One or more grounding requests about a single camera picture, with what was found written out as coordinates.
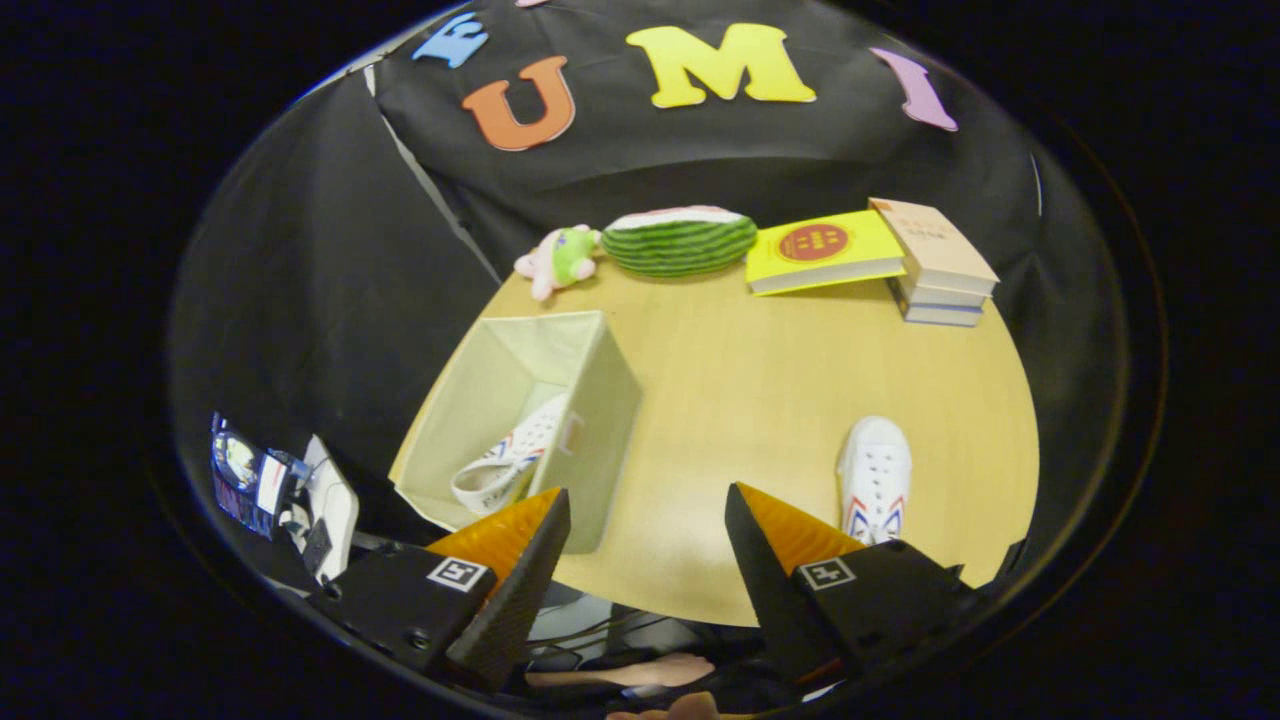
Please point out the beige book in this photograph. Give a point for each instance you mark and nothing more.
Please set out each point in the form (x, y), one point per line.
(940, 250)

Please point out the yellow book with red circle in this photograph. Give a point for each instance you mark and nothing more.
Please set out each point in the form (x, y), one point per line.
(820, 250)

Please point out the pink and green plush toy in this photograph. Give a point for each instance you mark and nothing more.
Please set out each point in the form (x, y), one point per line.
(560, 258)

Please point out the grey blue book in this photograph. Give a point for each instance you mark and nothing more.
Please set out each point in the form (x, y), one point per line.
(940, 316)

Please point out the beige fabric storage box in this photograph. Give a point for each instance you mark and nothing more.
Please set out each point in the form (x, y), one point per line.
(600, 440)

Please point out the watermelon slice plush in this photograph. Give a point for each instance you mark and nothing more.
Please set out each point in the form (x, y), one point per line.
(680, 245)

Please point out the white book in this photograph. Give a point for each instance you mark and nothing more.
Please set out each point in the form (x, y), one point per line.
(945, 296)

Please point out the white shoe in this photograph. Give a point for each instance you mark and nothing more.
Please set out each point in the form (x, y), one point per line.
(510, 460)
(875, 470)

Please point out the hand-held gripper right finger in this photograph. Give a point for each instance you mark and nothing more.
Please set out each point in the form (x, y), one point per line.
(780, 600)

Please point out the blue printed package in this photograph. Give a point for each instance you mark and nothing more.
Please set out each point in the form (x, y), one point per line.
(245, 475)

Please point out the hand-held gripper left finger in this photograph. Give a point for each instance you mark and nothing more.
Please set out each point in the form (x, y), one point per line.
(515, 600)

